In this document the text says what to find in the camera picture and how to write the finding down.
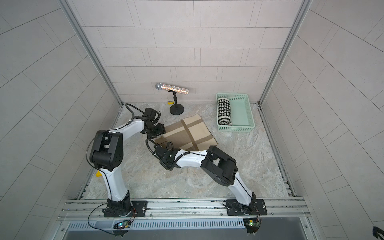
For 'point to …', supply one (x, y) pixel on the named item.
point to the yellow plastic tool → (98, 174)
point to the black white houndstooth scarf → (224, 113)
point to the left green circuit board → (122, 225)
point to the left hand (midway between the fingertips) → (164, 131)
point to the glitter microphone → (179, 90)
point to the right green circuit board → (252, 224)
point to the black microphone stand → (176, 109)
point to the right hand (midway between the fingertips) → (169, 159)
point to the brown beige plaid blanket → (190, 134)
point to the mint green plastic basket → (242, 115)
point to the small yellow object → (170, 103)
